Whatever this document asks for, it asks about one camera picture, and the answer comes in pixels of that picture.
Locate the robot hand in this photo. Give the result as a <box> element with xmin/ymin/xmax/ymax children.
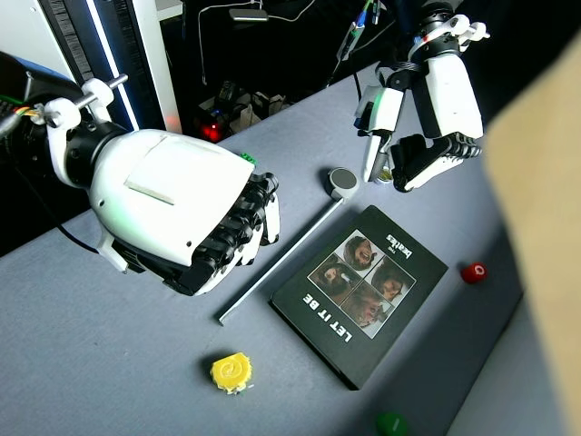
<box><xmin>361</xmin><ymin>52</ymin><xmax>486</xmax><ymax>193</ymax></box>
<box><xmin>87</xmin><ymin>128</ymin><xmax>282</xmax><ymax>298</ymax></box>

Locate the white tape measure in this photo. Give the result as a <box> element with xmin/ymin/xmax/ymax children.
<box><xmin>216</xmin><ymin>165</ymin><xmax>361</xmax><ymax>327</ymax></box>

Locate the yellow swirl toy food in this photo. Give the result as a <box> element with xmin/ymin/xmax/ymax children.
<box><xmin>209</xmin><ymin>352</ymin><xmax>253</xmax><ymax>395</ymax></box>

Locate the grey table cloth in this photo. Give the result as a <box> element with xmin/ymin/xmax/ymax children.
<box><xmin>0</xmin><ymin>61</ymin><xmax>526</xmax><ymax>436</ymax></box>

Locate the brown paper bag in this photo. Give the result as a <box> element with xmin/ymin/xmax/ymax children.
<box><xmin>229</xmin><ymin>90</ymin><xmax>291</xmax><ymax>133</ymax></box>

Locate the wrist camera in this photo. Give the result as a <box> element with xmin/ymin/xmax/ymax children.
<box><xmin>113</xmin><ymin>239</ymin><xmax>153</xmax><ymax>276</ymax></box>
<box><xmin>352</xmin><ymin>84</ymin><xmax>379</xmax><ymax>137</ymax></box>

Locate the black Let It Be album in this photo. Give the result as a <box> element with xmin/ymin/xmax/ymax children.
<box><xmin>270</xmin><ymin>203</ymin><xmax>449</xmax><ymax>391</ymax></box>

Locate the grey power adapter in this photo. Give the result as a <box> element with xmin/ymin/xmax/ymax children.
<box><xmin>228</xmin><ymin>7</ymin><xmax>271</xmax><ymax>23</ymax></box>

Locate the white cabinet with black strips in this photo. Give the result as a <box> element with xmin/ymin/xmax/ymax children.
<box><xmin>0</xmin><ymin>0</ymin><xmax>185</xmax><ymax>154</ymax></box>

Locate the tan cardboard panel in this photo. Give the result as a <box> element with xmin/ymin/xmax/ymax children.
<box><xmin>483</xmin><ymin>34</ymin><xmax>581</xmax><ymax>436</ymax></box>

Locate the black cable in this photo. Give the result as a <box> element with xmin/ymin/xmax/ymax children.
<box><xmin>350</xmin><ymin>72</ymin><xmax>365</xmax><ymax>106</ymax></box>
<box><xmin>16</xmin><ymin>166</ymin><xmax>100</xmax><ymax>254</ymax></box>

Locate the green round cap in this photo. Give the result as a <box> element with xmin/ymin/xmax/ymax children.
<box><xmin>375</xmin><ymin>411</ymin><xmax>409</xmax><ymax>436</ymax></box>

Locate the thin white cable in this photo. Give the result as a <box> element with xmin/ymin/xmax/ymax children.
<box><xmin>196</xmin><ymin>0</ymin><xmax>319</xmax><ymax>87</ymax></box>

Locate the white blue cable connector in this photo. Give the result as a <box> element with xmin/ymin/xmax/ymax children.
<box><xmin>339</xmin><ymin>0</ymin><xmax>382</xmax><ymax>61</ymax></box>

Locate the red round toy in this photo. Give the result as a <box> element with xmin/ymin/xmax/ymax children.
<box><xmin>460</xmin><ymin>262</ymin><xmax>487</xmax><ymax>285</ymax></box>

